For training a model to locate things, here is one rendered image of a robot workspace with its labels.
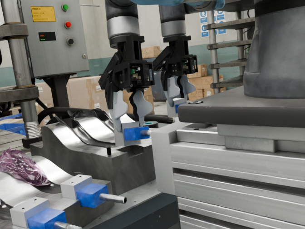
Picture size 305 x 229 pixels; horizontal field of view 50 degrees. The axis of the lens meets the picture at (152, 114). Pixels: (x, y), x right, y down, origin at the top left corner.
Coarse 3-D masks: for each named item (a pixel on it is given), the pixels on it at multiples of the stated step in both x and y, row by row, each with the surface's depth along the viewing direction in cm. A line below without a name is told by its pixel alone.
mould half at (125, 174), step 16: (48, 128) 94; (64, 128) 95; (96, 128) 98; (32, 144) 108; (48, 144) 97; (64, 144) 88; (80, 144) 89; (144, 144) 79; (64, 160) 90; (80, 160) 83; (96, 160) 76; (112, 160) 71; (128, 160) 74; (144, 160) 78; (96, 176) 78; (112, 176) 72; (128, 176) 75; (144, 176) 78
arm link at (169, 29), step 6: (162, 24) 96; (168, 24) 95; (174, 24) 95; (180, 24) 95; (162, 30) 97; (168, 30) 95; (174, 30) 95; (180, 30) 96; (162, 36) 98; (168, 36) 96
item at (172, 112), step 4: (176, 100) 102; (180, 100) 103; (184, 100) 104; (168, 104) 103; (176, 104) 102; (180, 104) 101; (168, 108) 104; (172, 108) 102; (176, 108) 102; (168, 112) 104; (172, 112) 103; (176, 112) 102; (168, 116) 104; (172, 116) 103; (176, 116) 102
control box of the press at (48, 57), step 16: (32, 0) 144; (48, 0) 149; (64, 0) 154; (32, 16) 145; (48, 16) 149; (64, 16) 155; (80, 16) 160; (32, 32) 145; (48, 32) 150; (64, 32) 155; (80, 32) 160; (32, 48) 145; (48, 48) 150; (64, 48) 155; (80, 48) 161; (32, 64) 146; (48, 64) 150; (64, 64) 156; (80, 64) 161; (32, 80) 158; (48, 80) 159; (64, 80) 162; (64, 96) 162
